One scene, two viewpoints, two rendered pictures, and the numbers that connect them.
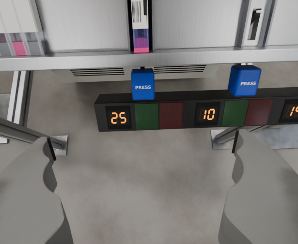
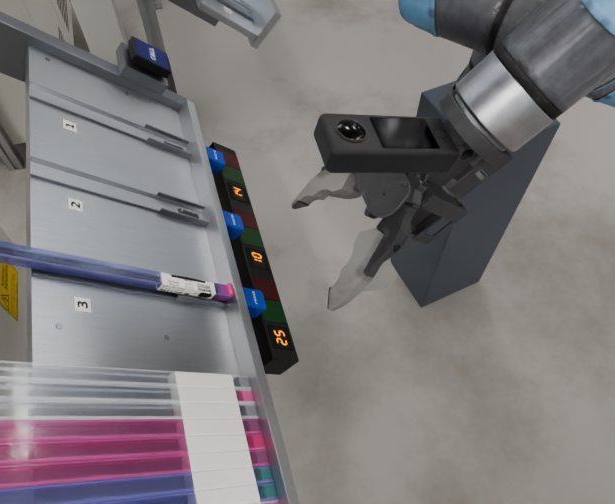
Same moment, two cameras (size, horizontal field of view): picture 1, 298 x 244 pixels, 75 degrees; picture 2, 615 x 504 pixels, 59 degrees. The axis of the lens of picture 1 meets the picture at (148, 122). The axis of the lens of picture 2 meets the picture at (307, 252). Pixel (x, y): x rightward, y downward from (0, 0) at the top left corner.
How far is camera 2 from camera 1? 45 cm
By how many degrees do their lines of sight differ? 40
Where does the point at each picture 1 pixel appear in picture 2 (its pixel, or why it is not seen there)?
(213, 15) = (187, 240)
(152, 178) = (325, 431)
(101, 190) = not seen: outside the picture
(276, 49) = (211, 197)
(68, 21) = (212, 354)
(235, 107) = (246, 235)
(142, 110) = (267, 313)
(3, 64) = (268, 404)
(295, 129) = not seen: hidden behind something
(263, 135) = not seen: hidden behind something
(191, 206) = (353, 353)
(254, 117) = (250, 221)
